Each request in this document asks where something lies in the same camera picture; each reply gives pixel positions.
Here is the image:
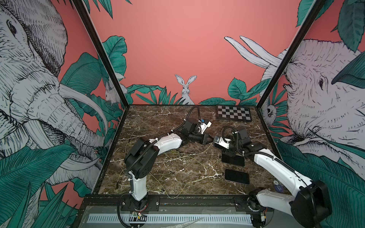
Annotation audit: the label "black smartphone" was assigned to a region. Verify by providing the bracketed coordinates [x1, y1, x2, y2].
[224, 169, 250, 185]
[221, 154, 245, 167]

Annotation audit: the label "green wired earphones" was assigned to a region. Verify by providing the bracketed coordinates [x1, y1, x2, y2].
[113, 159, 229, 199]

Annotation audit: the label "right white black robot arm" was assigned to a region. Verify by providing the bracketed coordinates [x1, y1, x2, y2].
[213, 128, 332, 228]

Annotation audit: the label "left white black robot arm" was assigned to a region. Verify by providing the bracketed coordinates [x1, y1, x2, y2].
[124, 106, 213, 208]

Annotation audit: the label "black white checkerboard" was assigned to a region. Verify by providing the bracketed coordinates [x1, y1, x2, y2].
[216, 105, 252, 122]

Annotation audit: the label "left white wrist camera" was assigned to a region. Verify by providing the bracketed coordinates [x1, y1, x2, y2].
[197, 119, 212, 135]

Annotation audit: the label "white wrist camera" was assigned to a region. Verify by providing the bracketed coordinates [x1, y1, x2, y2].
[213, 136, 231, 149]
[197, 119, 212, 135]

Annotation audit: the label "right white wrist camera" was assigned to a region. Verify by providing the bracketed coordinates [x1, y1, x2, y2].
[213, 136, 231, 149]

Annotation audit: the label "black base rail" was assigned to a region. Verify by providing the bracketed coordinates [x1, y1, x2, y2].
[80, 194, 254, 213]

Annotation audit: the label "white slotted cable duct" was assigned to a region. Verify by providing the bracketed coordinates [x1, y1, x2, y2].
[86, 213, 253, 225]

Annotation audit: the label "right black frame post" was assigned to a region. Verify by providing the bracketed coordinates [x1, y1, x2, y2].
[256, 0, 326, 109]

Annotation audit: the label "black frame post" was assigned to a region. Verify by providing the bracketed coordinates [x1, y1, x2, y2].
[71, 0, 129, 108]
[256, 0, 326, 109]

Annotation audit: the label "left black frame post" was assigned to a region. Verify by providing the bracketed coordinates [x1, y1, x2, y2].
[71, 0, 129, 108]

